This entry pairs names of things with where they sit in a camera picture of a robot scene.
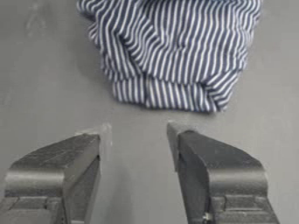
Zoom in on navy white striped t-shirt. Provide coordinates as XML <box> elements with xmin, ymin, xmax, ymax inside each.
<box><xmin>75</xmin><ymin>0</ymin><xmax>264</xmax><ymax>114</ymax></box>

